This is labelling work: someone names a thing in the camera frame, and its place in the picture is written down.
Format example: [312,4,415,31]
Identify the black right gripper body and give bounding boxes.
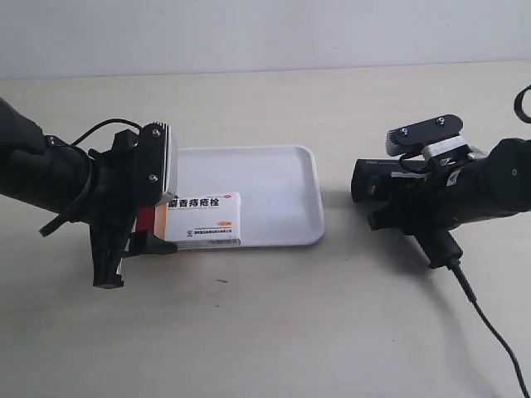
[367,144,484,235]

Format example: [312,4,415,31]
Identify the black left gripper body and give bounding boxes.
[87,130,139,234]

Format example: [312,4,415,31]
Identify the black handheld barcode scanner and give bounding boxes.
[351,159,463,269]

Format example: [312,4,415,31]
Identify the white red medicine box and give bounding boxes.
[133,192,241,250]

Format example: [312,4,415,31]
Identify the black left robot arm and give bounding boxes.
[1,101,178,289]

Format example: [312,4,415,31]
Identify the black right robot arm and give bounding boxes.
[368,138,530,235]

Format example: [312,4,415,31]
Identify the white plastic tray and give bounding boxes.
[178,145,325,248]

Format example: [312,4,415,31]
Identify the black scanner cable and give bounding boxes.
[446,255,531,392]

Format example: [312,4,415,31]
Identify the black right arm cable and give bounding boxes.
[514,85,531,124]

